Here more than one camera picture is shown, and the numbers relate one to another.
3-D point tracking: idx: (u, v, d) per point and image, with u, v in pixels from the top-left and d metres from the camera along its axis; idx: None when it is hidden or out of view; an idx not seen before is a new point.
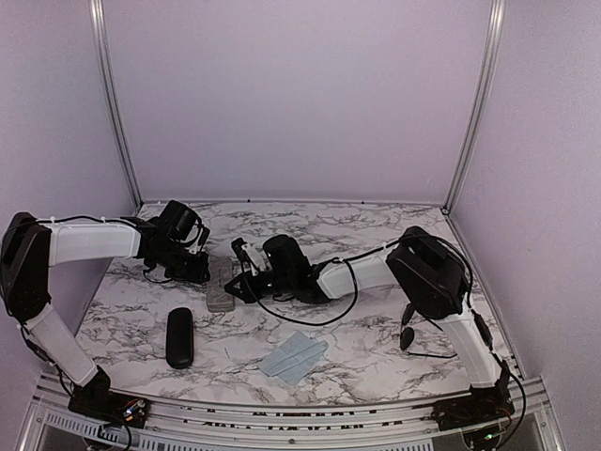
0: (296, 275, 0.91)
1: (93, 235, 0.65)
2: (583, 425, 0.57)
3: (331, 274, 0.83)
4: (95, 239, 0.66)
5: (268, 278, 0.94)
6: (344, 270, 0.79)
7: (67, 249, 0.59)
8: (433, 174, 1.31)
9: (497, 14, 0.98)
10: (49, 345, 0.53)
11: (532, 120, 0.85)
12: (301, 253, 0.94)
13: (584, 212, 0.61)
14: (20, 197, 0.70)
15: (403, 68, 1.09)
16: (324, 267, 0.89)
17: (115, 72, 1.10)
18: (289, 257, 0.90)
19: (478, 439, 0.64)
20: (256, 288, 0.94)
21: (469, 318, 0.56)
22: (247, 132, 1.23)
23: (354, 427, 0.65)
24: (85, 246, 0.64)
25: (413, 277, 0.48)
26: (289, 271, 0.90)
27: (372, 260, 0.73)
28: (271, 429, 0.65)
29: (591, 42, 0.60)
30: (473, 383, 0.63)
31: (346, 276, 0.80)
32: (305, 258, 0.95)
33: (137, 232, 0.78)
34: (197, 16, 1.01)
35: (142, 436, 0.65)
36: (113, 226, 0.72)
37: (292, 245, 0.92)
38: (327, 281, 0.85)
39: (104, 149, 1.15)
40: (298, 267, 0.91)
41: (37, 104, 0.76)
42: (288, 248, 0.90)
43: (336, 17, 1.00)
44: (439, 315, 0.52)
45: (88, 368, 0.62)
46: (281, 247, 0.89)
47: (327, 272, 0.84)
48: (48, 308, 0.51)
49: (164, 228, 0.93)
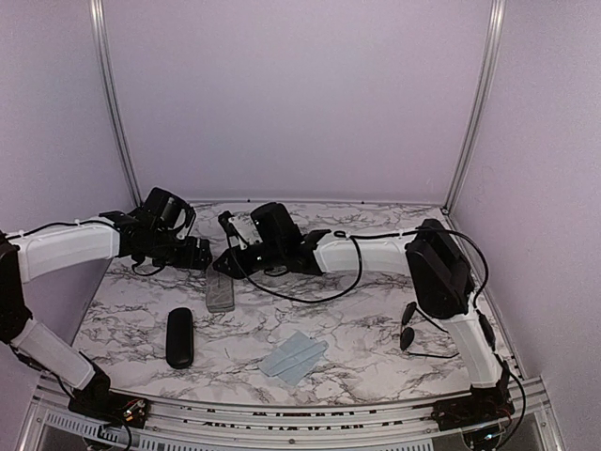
0: (287, 243, 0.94)
1: (69, 241, 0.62)
2: (581, 424, 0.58)
3: (334, 253, 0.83)
4: (71, 244, 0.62)
5: (256, 251, 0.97)
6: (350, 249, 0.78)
7: (43, 260, 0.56)
8: (433, 174, 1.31)
9: (497, 14, 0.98)
10: (42, 356, 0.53)
11: (532, 120, 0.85)
12: (292, 222, 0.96)
13: (584, 211, 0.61)
14: (20, 197, 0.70)
15: (403, 68, 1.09)
16: (323, 240, 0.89)
17: (114, 72, 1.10)
18: (277, 223, 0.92)
19: (478, 439, 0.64)
20: (245, 263, 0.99)
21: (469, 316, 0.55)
22: (247, 132, 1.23)
23: (354, 427, 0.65)
24: (63, 254, 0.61)
25: (427, 272, 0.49)
26: (278, 238, 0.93)
27: (383, 245, 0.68)
28: (271, 429, 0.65)
29: (591, 42, 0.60)
30: (473, 383, 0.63)
31: (351, 257, 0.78)
32: (294, 225, 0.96)
33: (114, 231, 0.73)
34: (197, 15, 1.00)
35: (142, 436, 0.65)
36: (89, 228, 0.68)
37: (280, 211, 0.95)
38: (329, 258, 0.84)
39: (104, 148, 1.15)
40: (286, 232, 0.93)
41: (38, 105, 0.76)
42: (276, 214, 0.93)
43: (336, 18, 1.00)
44: (442, 315, 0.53)
45: (84, 372, 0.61)
46: (269, 213, 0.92)
47: (329, 246, 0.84)
48: (30, 323, 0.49)
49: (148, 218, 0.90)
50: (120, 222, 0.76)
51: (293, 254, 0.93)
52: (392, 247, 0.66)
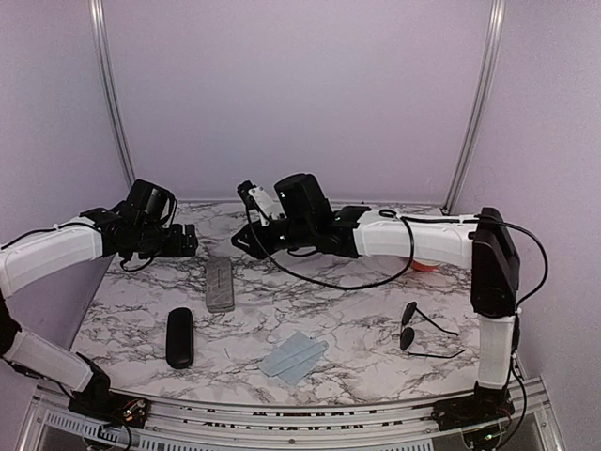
0: (315, 219, 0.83)
1: (51, 251, 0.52)
2: (581, 424, 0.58)
3: (378, 234, 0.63)
4: (53, 253, 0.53)
5: (281, 228, 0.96)
6: (399, 231, 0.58)
7: (22, 276, 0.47)
8: (433, 174, 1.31)
9: (497, 14, 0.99)
10: (38, 363, 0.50)
11: (532, 119, 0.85)
12: (322, 194, 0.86)
13: (584, 211, 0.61)
14: (20, 197, 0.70)
15: (404, 68, 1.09)
16: (362, 216, 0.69)
17: (114, 72, 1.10)
18: (306, 195, 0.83)
19: (478, 439, 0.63)
20: (266, 241, 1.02)
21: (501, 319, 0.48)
22: (247, 132, 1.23)
23: (354, 427, 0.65)
24: (45, 265, 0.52)
25: (496, 267, 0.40)
26: (307, 211, 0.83)
27: (443, 232, 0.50)
28: (271, 429, 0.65)
29: (591, 42, 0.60)
30: (480, 382, 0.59)
31: (400, 241, 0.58)
32: (327, 205, 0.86)
33: (96, 232, 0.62)
34: (198, 15, 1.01)
35: (142, 436, 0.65)
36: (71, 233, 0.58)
37: (310, 184, 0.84)
38: (370, 241, 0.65)
39: (104, 149, 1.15)
40: (316, 208, 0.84)
41: (38, 105, 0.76)
42: (306, 187, 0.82)
43: (337, 18, 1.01)
44: (495, 315, 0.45)
45: (82, 373, 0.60)
46: (297, 186, 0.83)
47: (372, 225, 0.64)
48: (21, 336, 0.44)
49: (132, 212, 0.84)
50: (103, 221, 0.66)
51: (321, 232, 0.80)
52: (451, 235, 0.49)
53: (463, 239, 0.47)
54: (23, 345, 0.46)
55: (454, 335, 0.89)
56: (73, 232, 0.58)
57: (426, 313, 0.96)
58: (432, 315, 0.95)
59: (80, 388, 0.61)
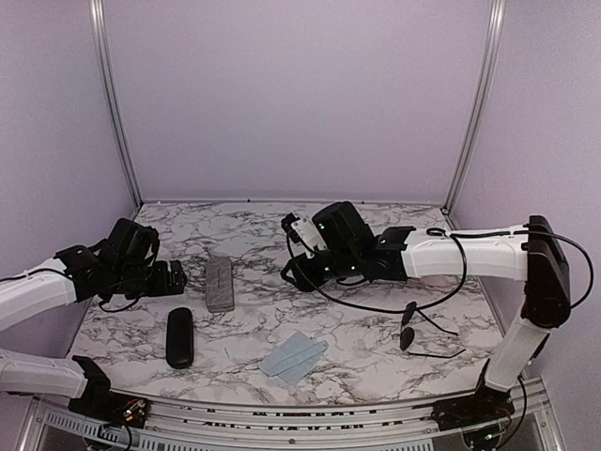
0: (357, 247, 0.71)
1: (13, 303, 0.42)
2: (582, 424, 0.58)
3: (430, 255, 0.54)
4: (17, 305, 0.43)
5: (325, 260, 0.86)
6: (451, 248, 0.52)
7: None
8: (433, 174, 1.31)
9: (497, 14, 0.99)
10: (20, 383, 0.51)
11: (532, 120, 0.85)
12: (362, 221, 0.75)
13: (584, 211, 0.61)
14: (20, 196, 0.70)
15: (404, 68, 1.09)
16: (408, 238, 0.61)
17: (114, 72, 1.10)
18: (347, 225, 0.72)
19: (478, 439, 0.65)
20: (311, 272, 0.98)
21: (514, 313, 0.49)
22: (247, 132, 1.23)
23: (354, 427, 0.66)
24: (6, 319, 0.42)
25: (546, 275, 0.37)
26: (349, 241, 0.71)
27: (494, 245, 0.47)
28: (271, 429, 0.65)
29: (591, 42, 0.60)
30: (485, 381, 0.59)
31: (452, 259, 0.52)
32: (368, 230, 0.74)
33: (69, 280, 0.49)
34: (198, 16, 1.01)
35: (142, 436, 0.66)
36: (41, 280, 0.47)
37: (348, 211, 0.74)
38: (422, 262, 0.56)
39: (104, 149, 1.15)
40: (360, 233, 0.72)
41: (38, 105, 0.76)
42: (345, 213, 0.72)
43: (337, 18, 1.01)
44: (549, 324, 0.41)
45: (75, 382, 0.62)
46: (337, 214, 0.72)
47: (421, 245, 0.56)
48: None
49: (110, 256, 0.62)
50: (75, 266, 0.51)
51: (366, 259, 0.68)
52: (504, 247, 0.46)
53: (516, 251, 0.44)
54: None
55: (454, 335, 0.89)
56: (43, 279, 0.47)
57: (426, 313, 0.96)
58: (432, 315, 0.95)
59: (71, 395, 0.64)
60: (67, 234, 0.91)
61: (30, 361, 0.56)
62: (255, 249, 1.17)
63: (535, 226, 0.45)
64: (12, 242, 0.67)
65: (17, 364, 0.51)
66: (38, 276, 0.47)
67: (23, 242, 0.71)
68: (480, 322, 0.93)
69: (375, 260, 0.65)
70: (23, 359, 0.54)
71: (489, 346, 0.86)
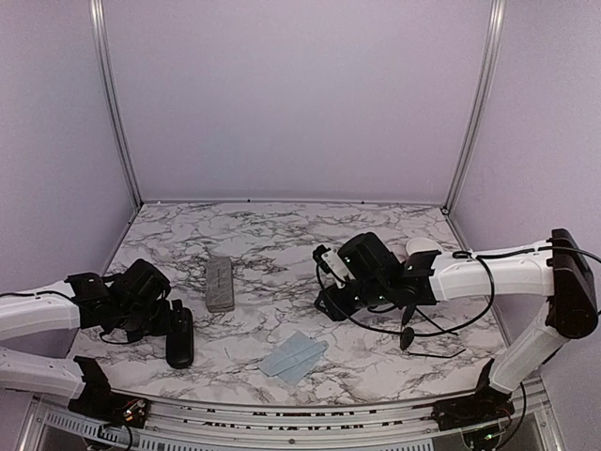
0: (385, 277, 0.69)
1: (18, 319, 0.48)
2: (582, 425, 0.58)
3: (458, 277, 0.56)
4: (20, 322, 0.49)
5: (354, 291, 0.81)
6: (476, 270, 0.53)
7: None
8: (433, 174, 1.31)
9: (497, 14, 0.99)
10: (14, 381, 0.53)
11: (532, 119, 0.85)
12: (386, 247, 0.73)
13: (584, 211, 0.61)
14: (20, 197, 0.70)
15: (404, 68, 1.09)
16: (435, 261, 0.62)
17: (114, 72, 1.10)
18: (373, 256, 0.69)
19: (479, 439, 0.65)
20: (344, 303, 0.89)
21: (537, 318, 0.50)
22: (247, 132, 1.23)
23: (354, 427, 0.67)
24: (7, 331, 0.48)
25: (571, 286, 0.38)
26: (377, 272, 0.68)
27: (520, 263, 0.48)
28: (271, 429, 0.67)
29: (591, 43, 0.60)
30: (491, 381, 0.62)
31: (479, 280, 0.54)
32: (393, 256, 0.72)
33: (74, 306, 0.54)
34: (197, 15, 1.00)
35: (142, 436, 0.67)
36: (48, 303, 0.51)
37: (373, 241, 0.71)
38: (451, 286, 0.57)
39: (104, 149, 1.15)
40: (385, 261, 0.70)
41: (38, 105, 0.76)
42: (370, 245, 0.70)
43: (337, 18, 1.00)
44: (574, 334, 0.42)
45: (71, 385, 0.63)
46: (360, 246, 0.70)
47: (447, 269, 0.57)
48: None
49: (119, 292, 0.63)
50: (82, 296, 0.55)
51: (395, 287, 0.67)
52: (529, 265, 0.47)
53: (542, 267, 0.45)
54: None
55: (454, 335, 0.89)
56: (50, 303, 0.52)
57: (426, 313, 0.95)
58: (432, 315, 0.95)
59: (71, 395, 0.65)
60: (66, 234, 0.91)
61: (30, 360, 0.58)
62: (255, 249, 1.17)
63: (559, 241, 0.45)
64: (11, 241, 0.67)
65: (17, 361, 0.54)
66: (46, 298, 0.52)
67: (23, 242, 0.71)
68: (480, 322, 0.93)
69: (402, 287, 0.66)
70: (23, 358, 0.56)
71: (489, 346, 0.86)
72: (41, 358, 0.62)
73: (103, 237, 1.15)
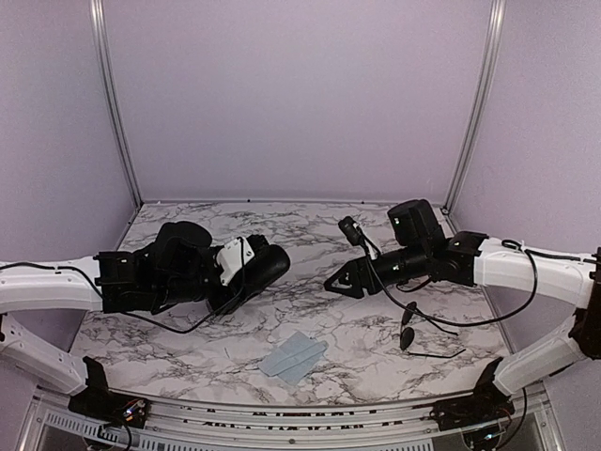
0: (430, 245, 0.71)
1: (33, 290, 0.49)
2: (583, 425, 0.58)
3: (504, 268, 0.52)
4: (36, 294, 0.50)
5: (392, 258, 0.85)
6: (522, 263, 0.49)
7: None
8: (433, 174, 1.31)
9: (497, 14, 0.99)
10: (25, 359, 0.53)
11: (533, 118, 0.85)
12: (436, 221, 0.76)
13: (585, 211, 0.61)
14: (21, 198, 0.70)
15: (404, 69, 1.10)
16: (485, 245, 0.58)
17: (115, 72, 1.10)
18: (423, 223, 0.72)
19: (478, 439, 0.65)
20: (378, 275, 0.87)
21: (559, 331, 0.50)
22: (246, 132, 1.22)
23: (354, 427, 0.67)
24: (27, 302, 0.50)
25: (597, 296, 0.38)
26: (423, 239, 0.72)
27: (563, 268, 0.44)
28: (271, 429, 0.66)
29: (592, 42, 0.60)
30: (499, 380, 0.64)
31: (523, 274, 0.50)
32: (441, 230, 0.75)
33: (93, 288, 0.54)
34: (198, 16, 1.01)
35: (142, 436, 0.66)
36: (69, 281, 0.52)
37: (427, 209, 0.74)
38: (491, 273, 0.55)
39: (104, 149, 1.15)
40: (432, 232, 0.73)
41: (38, 104, 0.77)
42: (423, 212, 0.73)
43: (336, 18, 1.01)
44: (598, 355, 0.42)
45: (74, 382, 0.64)
46: (414, 211, 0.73)
47: (494, 255, 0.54)
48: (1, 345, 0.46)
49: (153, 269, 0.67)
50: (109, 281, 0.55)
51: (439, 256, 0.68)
52: (573, 272, 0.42)
53: (583, 276, 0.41)
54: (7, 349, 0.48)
55: (454, 335, 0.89)
56: (70, 280, 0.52)
57: (426, 313, 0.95)
58: (432, 315, 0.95)
59: (63, 388, 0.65)
60: (66, 234, 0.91)
61: (41, 346, 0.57)
62: None
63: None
64: (11, 242, 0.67)
65: (28, 341, 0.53)
66: (67, 275, 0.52)
67: (22, 242, 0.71)
68: (480, 322, 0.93)
69: (445, 260, 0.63)
70: (35, 339, 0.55)
71: (490, 346, 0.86)
72: (55, 349, 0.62)
73: (103, 237, 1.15)
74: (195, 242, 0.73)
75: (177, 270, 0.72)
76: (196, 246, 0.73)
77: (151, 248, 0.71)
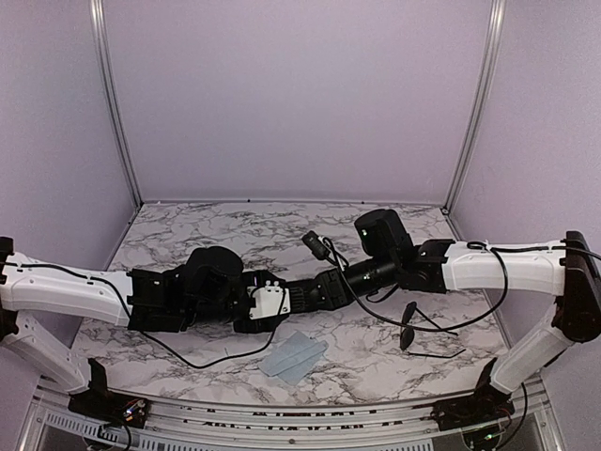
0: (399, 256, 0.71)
1: (61, 296, 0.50)
2: (583, 424, 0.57)
3: (471, 269, 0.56)
4: (62, 299, 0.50)
5: (363, 268, 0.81)
6: (489, 262, 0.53)
7: (20, 304, 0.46)
8: (433, 174, 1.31)
9: (497, 14, 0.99)
10: (32, 356, 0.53)
11: (533, 117, 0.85)
12: (404, 227, 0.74)
13: (584, 210, 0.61)
14: (21, 198, 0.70)
15: (404, 68, 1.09)
16: (451, 250, 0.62)
17: (115, 72, 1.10)
18: (392, 234, 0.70)
19: (478, 439, 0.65)
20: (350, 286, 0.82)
21: (542, 322, 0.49)
22: (246, 132, 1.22)
23: (354, 427, 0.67)
24: (51, 304, 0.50)
25: (581, 289, 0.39)
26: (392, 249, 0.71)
27: (535, 260, 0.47)
28: (271, 429, 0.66)
29: (592, 41, 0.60)
30: (490, 382, 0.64)
31: (494, 272, 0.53)
32: (408, 239, 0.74)
33: (119, 305, 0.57)
34: (198, 16, 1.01)
35: (142, 436, 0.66)
36: (100, 293, 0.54)
37: (394, 218, 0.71)
38: (459, 276, 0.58)
39: (104, 148, 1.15)
40: (401, 242, 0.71)
41: (38, 104, 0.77)
42: (390, 222, 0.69)
43: (337, 18, 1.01)
44: (584, 338, 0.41)
45: (79, 382, 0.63)
46: (381, 222, 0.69)
47: (460, 257, 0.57)
48: (14, 337, 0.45)
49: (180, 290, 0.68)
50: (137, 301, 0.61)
51: (408, 268, 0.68)
52: (545, 263, 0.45)
53: (555, 265, 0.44)
54: (18, 345, 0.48)
55: (454, 335, 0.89)
56: (100, 292, 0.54)
57: (426, 313, 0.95)
58: (432, 315, 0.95)
59: (63, 388, 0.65)
60: (65, 234, 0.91)
61: (52, 343, 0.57)
62: (255, 249, 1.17)
63: (572, 242, 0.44)
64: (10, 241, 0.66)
65: (39, 338, 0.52)
66: (99, 287, 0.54)
67: (22, 242, 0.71)
68: (480, 322, 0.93)
69: (415, 272, 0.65)
70: (45, 336, 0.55)
71: (489, 345, 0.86)
72: (63, 347, 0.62)
73: (103, 237, 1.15)
74: (224, 271, 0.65)
75: (205, 297, 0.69)
76: (225, 275, 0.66)
77: (183, 269, 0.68)
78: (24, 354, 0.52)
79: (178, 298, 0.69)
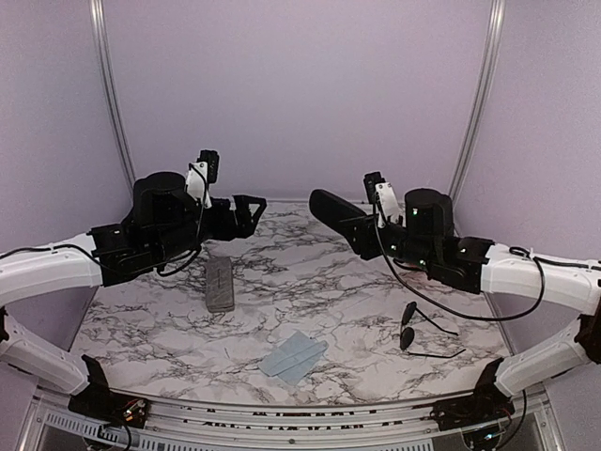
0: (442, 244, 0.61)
1: (31, 276, 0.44)
2: (584, 425, 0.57)
3: (509, 275, 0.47)
4: (32, 278, 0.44)
5: (395, 237, 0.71)
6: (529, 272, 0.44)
7: None
8: (434, 174, 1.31)
9: (497, 13, 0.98)
10: (25, 361, 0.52)
11: (533, 118, 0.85)
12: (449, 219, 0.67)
13: (584, 211, 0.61)
14: (22, 199, 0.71)
15: (404, 68, 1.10)
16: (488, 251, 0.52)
17: (114, 72, 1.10)
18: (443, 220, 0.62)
19: (478, 439, 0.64)
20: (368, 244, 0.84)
21: (565, 334, 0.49)
22: (246, 132, 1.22)
23: (354, 427, 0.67)
24: (26, 289, 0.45)
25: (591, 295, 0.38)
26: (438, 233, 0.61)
27: (571, 277, 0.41)
28: (271, 429, 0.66)
29: (593, 41, 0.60)
30: (501, 379, 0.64)
31: (533, 283, 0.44)
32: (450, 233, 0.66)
33: (93, 262, 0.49)
34: (198, 15, 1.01)
35: (142, 436, 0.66)
36: (66, 257, 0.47)
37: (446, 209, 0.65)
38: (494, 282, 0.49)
39: (103, 148, 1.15)
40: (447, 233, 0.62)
41: (37, 104, 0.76)
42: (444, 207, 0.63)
43: (336, 18, 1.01)
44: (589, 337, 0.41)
45: (78, 381, 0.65)
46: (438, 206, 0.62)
47: (500, 261, 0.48)
48: (6, 343, 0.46)
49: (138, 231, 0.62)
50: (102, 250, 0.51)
51: (449, 262, 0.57)
52: (582, 281, 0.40)
53: (593, 285, 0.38)
54: (9, 350, 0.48)
55: (454, 335, 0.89)
56: (67, 256, 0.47)
57: (426, 313, 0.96)
58: (432, 315, 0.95)
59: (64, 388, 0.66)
60: (65, 234, 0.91)
61: (46, 349, 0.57)
62: (255, 249, 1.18)
63: None
64: (12, 241, 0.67)
65: (30, 344, 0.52)
66: (63, 253, 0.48)
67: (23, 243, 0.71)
68: (480, 322, 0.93)
69: (454, 266, 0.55)
70: (38, 342, 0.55)
71: (489, 346, 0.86)
72: (57, 349, 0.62)
73: None
74: (169, 188, 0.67)
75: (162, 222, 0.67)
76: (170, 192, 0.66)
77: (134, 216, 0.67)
78: (15, 360, 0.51)
79: (140, 239, 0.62)
